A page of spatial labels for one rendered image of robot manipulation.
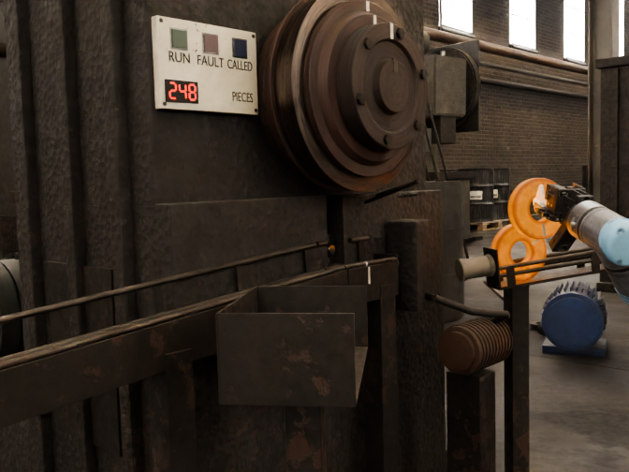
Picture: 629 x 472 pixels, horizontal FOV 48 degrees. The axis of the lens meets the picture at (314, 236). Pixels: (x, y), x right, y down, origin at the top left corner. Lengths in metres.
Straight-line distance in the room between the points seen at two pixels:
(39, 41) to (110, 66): 0.38
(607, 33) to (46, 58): 9.34
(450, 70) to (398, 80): 8.18
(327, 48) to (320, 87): 0.09
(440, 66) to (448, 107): 0.56
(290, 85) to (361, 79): 0.15
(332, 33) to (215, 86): 0.28
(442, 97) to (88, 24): 8.18
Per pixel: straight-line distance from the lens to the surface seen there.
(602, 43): 10.62
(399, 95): 1.62
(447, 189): 4.40
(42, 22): 1.86
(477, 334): 1.82
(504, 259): 1.91
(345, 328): 1.01
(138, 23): 1.50
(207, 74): 1.52
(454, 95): 9.82
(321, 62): 1.53
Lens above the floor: 0.91
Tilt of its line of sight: 5 degrees down
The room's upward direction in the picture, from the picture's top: 2 degrees counter-clockwise
